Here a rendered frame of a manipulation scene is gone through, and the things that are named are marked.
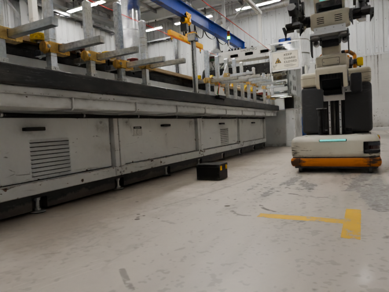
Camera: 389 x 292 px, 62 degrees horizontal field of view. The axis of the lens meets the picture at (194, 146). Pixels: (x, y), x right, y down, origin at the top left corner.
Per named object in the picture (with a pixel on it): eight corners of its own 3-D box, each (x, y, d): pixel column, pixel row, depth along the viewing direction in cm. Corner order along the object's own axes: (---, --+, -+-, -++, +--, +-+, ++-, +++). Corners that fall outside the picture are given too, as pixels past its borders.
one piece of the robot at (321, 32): (312, 59, 256) (311, 31, 255) (351, 53, 243) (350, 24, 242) (308, 55, 242) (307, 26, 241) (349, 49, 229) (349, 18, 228)
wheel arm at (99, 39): (105, 45, 146) (105, 35, 145) (100, 43, 143) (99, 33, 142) (40, 59, 166) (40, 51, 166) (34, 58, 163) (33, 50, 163)
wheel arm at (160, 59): (165, 63, 190) (165, 55, 190) (162, 62, 187) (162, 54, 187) (108, 72, 210) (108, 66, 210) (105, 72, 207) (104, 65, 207)
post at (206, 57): (210, 101, 310) (208, 50, 308) (209, 101, 307) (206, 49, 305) (208, 101, 312) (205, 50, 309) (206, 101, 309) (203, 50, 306)
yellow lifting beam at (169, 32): (203, 52, 901) (202, 40, 899) (171, 38, 750) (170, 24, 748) (200, 52, 905) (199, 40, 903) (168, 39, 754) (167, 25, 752)
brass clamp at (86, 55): (106, 62, 182) (105, 54, 182) (88, 59, 171) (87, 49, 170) (98, 64, 185) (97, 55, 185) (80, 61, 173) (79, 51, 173)
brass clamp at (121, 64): (134, 70, 205) (134, 62, 204) (120, 66, 193) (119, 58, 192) (126, 71, 207) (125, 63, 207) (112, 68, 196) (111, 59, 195)
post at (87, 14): (97, 90, 177) (91, 0, 175) (92, 90, 174) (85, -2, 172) (92, 91, 179) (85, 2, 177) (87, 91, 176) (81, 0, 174)
